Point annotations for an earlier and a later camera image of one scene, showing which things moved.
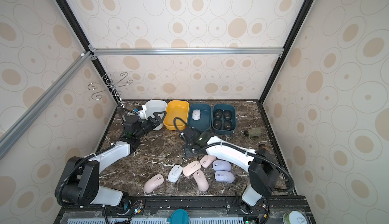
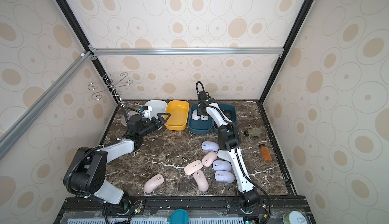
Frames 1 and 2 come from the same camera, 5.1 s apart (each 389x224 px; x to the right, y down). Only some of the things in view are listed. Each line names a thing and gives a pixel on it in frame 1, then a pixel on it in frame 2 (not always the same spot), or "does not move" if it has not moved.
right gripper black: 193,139 -> 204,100
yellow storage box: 177,109 does not move
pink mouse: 191,168 does not move
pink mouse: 201,181 does not move
